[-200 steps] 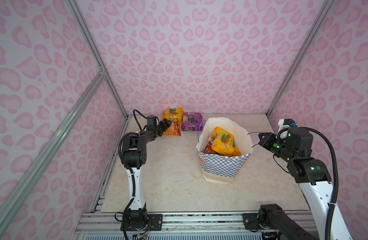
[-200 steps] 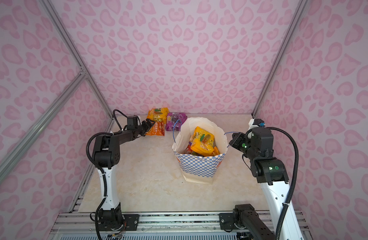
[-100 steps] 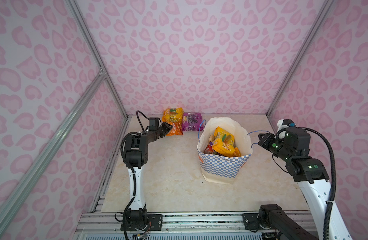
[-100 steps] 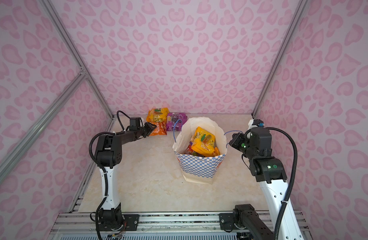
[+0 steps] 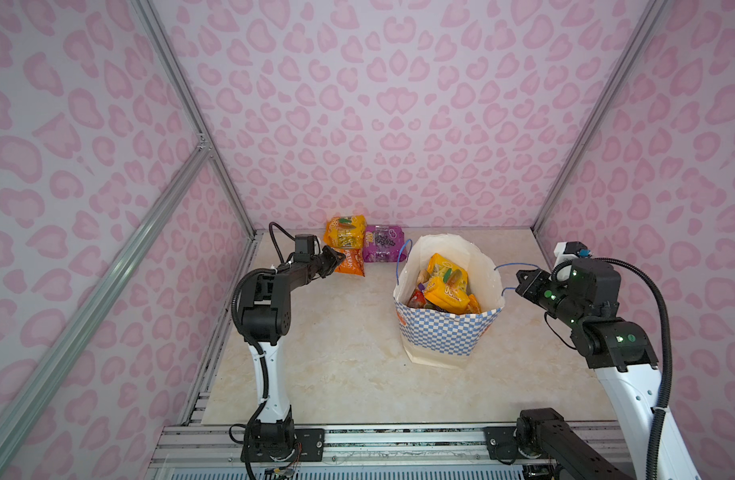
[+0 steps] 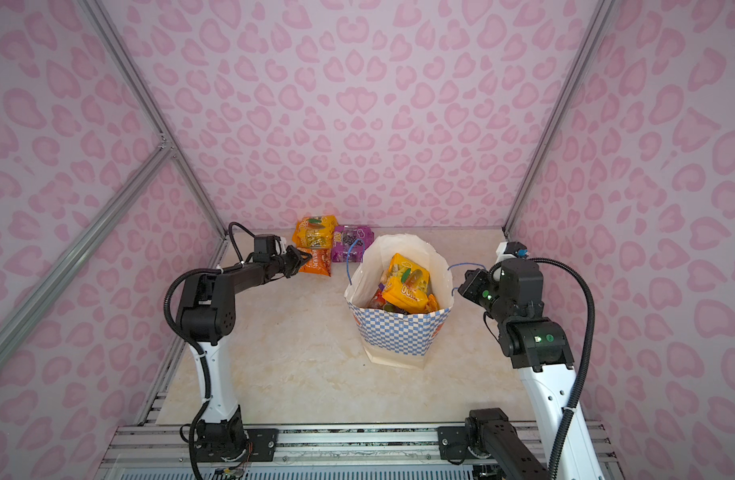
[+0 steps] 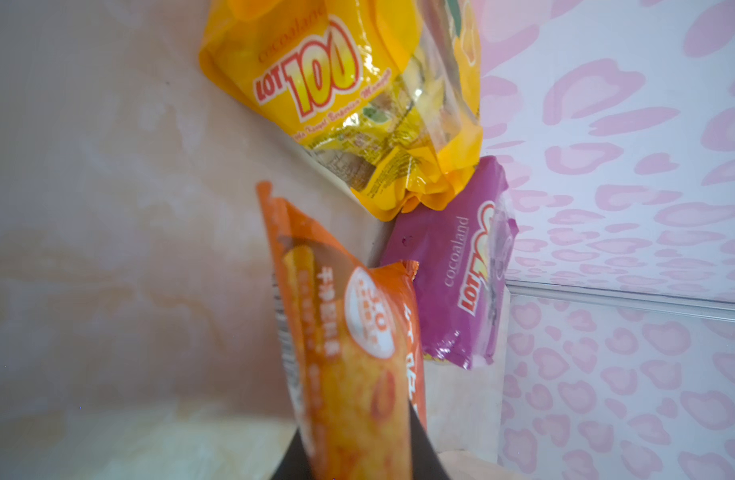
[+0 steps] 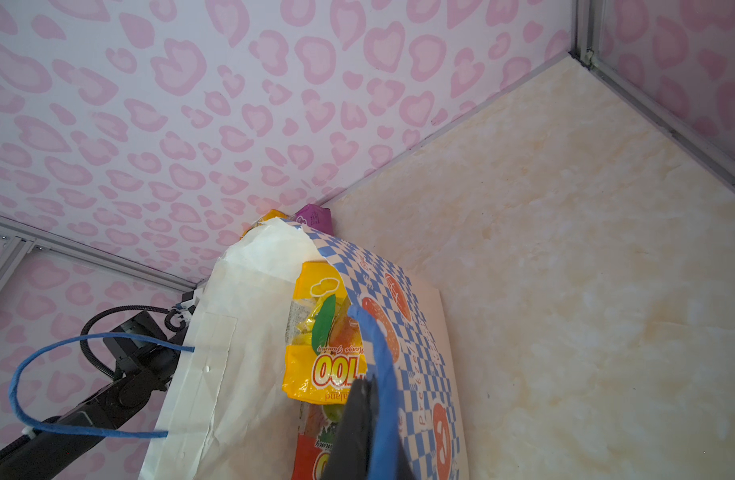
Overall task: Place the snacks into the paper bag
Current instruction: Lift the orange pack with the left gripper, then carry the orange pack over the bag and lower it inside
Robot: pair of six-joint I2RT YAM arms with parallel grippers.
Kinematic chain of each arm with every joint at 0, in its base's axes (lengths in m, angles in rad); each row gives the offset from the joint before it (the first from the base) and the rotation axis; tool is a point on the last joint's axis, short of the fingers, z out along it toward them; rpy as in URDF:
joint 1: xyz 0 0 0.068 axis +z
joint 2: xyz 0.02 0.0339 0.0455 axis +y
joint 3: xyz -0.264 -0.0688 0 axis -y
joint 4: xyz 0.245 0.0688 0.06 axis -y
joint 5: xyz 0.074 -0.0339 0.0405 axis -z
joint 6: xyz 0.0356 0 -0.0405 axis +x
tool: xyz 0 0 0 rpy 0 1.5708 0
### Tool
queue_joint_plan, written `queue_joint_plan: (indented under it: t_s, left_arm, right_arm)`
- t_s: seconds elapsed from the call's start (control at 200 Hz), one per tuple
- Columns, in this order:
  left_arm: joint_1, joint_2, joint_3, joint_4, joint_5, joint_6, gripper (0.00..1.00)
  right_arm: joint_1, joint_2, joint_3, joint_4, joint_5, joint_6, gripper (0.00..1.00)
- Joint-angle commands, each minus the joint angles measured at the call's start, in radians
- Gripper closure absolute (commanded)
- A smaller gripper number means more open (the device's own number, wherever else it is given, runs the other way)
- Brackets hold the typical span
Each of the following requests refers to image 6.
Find orange snack packet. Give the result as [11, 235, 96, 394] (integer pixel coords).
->
[299, 247, 332, 277]

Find magenta grape candy bag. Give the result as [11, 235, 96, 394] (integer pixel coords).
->
[331, 225, 375, 263]

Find yellow mango candy bag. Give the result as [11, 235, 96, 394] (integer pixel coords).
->
[425, 294, 441, 314]
[381, 254, 431, 314]

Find white blue checkered paper bag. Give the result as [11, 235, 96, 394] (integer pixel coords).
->
[345, 234, 457, 369]

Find red fruit candy bag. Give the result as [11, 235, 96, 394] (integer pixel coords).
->
[367, 290, 387, 311]

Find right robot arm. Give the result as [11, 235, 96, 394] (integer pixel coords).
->
[437, 242, 603, 479]

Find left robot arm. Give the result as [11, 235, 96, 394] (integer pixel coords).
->
[164, 234, 313, 465]

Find yellow orange candy bag back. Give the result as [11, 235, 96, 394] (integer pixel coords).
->
[293, 215, 339, 250]

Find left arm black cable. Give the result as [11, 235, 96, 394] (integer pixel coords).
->
[228, 221, 258, 265]

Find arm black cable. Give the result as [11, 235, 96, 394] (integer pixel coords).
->
[531, 257, 597, 480]
[228, 221, 258, 265]

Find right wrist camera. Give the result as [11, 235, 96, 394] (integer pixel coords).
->
[495, 241, 529, 265]

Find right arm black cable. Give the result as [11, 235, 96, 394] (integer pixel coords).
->
[531, 257, 597, 480]

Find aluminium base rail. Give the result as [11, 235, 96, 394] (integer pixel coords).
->
[94, 421, 623, 480]

